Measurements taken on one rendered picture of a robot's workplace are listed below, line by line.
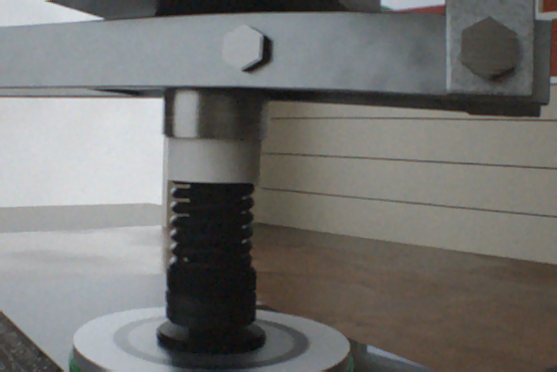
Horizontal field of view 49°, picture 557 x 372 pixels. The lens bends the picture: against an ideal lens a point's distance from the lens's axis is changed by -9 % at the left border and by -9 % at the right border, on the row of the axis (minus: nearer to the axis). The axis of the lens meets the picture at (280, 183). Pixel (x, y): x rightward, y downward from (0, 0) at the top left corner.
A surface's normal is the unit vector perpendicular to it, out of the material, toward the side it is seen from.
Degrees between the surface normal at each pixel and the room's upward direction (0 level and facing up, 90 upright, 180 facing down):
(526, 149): 90
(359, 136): 90
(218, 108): 90
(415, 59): 90
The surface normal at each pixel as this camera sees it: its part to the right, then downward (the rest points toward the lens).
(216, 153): 0.14, 0.06
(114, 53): -0.35, 0.04
